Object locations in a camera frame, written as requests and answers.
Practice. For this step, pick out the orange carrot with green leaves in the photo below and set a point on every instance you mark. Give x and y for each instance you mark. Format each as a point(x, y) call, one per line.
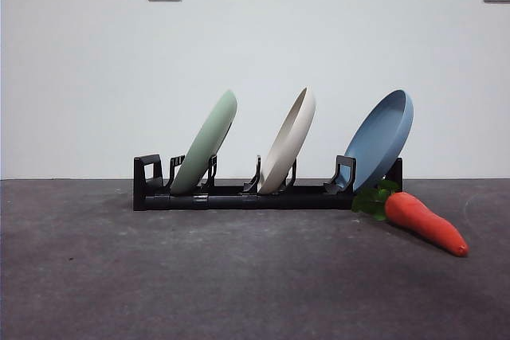
point(422, 220)

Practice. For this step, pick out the green round plate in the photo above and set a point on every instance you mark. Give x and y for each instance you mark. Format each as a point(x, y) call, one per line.
point(203, 141)

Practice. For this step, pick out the blue round plate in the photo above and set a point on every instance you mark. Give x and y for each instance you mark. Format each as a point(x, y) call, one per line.
point(378, 145)

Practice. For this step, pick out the beige round plate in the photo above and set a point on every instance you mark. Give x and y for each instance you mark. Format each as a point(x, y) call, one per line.
point(287, 145)

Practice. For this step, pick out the black plate rack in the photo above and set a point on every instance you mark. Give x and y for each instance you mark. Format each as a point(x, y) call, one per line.
point(239, 200)

